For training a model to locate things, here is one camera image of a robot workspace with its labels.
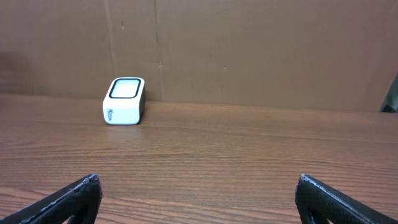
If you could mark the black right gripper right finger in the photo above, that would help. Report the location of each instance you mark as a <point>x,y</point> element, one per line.
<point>317,202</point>

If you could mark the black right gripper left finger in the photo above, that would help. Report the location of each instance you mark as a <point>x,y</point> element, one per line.
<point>78,202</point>

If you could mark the white barcode scanner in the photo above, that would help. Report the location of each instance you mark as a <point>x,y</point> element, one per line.
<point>124,103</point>

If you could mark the dark object at right edge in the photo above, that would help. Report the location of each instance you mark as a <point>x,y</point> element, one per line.
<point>389,105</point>

